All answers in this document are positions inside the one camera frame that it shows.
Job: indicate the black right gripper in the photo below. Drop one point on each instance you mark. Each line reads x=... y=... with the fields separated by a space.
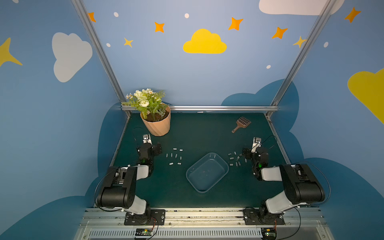
x=247 y=153

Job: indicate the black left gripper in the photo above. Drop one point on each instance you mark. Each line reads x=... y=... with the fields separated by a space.
x=156 y=149

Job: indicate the teal plastic storage box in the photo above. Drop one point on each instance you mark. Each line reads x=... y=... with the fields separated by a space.
x=207 y=172

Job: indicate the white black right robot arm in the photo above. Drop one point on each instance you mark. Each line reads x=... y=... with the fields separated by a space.
x=301 y=187

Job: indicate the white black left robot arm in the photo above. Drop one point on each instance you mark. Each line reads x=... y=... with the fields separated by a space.
x=117 y=189

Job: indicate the terracotta ribbed flower pot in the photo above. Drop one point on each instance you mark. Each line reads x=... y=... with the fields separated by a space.
x=159 y=128

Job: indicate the brown grid brush tool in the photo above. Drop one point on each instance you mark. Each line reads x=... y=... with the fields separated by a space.
x=241 y=123

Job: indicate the artificial white flower plant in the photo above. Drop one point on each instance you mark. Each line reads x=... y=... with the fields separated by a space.
x=149 y=103

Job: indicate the right green circuit board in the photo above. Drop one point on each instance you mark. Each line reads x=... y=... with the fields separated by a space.
x=268 y=234

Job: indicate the green circuit board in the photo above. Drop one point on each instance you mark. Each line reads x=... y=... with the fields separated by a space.
x=143 y=233
x=268 y=234

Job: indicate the left green circuit board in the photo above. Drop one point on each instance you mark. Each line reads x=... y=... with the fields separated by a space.
x=143 y=233

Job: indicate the aluminium right corner post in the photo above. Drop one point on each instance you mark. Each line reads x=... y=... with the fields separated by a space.
x=318 y=26

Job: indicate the aluminium corner post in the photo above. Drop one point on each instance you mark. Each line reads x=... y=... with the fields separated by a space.
x=318 y=26
x=88 y=25

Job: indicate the aluminium back frame rail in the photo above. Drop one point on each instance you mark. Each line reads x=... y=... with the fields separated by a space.
x=224 y=108

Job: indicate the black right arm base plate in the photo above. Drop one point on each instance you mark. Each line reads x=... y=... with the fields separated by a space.
x=255 y=217

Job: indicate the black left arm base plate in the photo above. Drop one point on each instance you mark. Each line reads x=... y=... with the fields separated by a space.
x=150 y=216

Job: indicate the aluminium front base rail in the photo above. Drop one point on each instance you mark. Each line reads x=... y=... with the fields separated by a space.
x=204 y=224

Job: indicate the aluminium left corner post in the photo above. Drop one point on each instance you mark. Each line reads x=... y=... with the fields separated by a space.
x=88 y=25

